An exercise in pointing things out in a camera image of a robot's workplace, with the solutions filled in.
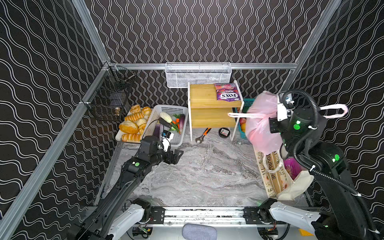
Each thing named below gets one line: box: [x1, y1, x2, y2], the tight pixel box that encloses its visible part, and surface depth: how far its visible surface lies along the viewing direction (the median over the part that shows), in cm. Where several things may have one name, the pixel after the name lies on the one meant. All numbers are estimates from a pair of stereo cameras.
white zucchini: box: [159, 112, 173, 123], surface depth 109 cm
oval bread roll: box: [119, 120, 139, 134], surface depth 107 cm
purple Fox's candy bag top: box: [214, 82, 241, 102], surface depth 82 cm
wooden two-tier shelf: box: [187, 80, 245, 142], surface depth 83 cm
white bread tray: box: [115, 111, 142, 144], surface depth 106 cm
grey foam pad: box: [182, 223, 218, 240], surface depth 69 cm
